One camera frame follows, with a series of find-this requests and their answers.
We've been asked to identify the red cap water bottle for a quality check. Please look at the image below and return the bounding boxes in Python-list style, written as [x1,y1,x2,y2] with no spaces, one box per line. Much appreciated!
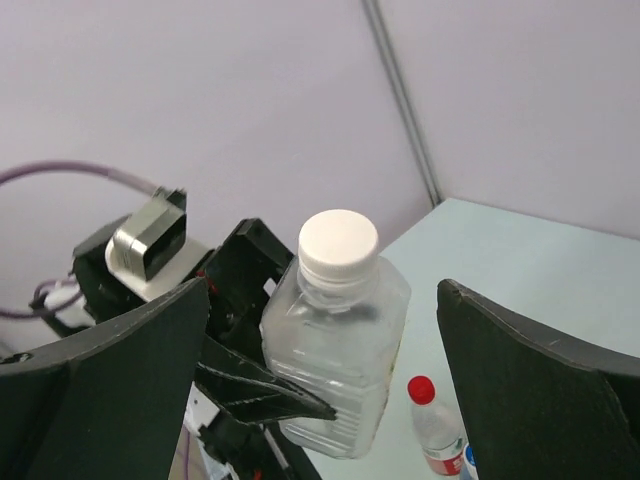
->
[407,375,466,476]

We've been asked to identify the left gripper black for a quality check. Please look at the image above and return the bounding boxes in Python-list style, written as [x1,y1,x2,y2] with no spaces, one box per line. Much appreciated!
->
[30,218,336,479]

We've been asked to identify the blue label Pocari bottle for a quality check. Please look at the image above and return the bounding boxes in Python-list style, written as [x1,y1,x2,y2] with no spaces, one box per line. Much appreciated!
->
[459,443,479,480]

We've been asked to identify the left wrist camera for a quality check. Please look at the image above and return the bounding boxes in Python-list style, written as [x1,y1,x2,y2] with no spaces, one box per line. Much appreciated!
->
[105,188,211,302]

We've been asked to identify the square clear juice bottle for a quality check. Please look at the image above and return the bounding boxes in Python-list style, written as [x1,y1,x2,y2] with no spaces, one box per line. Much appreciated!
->
[258,208,413,460]

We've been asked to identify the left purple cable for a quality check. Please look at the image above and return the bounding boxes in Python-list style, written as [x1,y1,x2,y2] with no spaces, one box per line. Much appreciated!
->
[0,159,161,321]

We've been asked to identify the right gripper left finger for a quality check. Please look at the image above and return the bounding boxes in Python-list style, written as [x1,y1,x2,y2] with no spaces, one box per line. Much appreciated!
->
[1,279,209,479]

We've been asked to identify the white bottle cap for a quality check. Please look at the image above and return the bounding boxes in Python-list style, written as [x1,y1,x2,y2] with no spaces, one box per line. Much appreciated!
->
[298,209,379,282]

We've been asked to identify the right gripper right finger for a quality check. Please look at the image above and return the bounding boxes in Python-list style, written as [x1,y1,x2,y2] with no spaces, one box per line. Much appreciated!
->
[437,279,639,479]

